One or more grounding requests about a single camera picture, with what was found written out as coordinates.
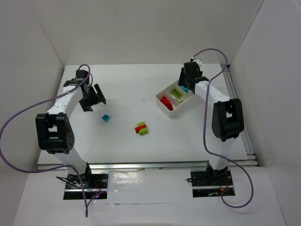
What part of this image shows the front aluminium rail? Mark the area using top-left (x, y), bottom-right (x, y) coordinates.
top-left (38, 159), bottom-right (258, 171)

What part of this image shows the green red curved lego stack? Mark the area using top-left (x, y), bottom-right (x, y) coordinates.
top-left (135, 121), bottom-right (148, 136)

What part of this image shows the white divided container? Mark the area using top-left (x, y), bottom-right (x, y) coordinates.
top-left (155, 80), bottom-right (199, 118)

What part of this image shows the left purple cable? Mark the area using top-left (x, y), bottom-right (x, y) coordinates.
top-left (0, 64), bottom-right (92, 218)

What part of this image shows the long green lego brick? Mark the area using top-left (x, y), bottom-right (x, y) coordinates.
top-left (171, 89), bottom-right (182, 99)

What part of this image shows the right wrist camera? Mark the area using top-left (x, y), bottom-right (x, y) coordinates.
top-left (190, 57), bottom-right (203, 67)

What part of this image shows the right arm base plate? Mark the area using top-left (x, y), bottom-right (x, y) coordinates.
top-left (186, 170), bottom-right (235, 198)

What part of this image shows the long teal lego brick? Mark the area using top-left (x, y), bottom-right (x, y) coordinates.
top-left (181, 86), bottom-right (189, 93)

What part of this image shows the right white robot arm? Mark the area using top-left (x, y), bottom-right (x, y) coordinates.
top-left (178, 61), bottom-right (245, 184)

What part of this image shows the small teal lego brick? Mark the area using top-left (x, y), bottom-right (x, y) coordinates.
top-left (102, 114), bottom-right (110, 122)

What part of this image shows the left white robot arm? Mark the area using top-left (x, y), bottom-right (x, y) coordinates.
top-left (35, 68), bottom-right (106, 183)

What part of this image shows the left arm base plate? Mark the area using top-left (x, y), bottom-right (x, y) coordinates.
top-left (56, 173), bottom-right (109, 200)

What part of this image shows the long red lego brick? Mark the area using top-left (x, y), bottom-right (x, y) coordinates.
top-left (160, 96), bottom-right (173, 111)

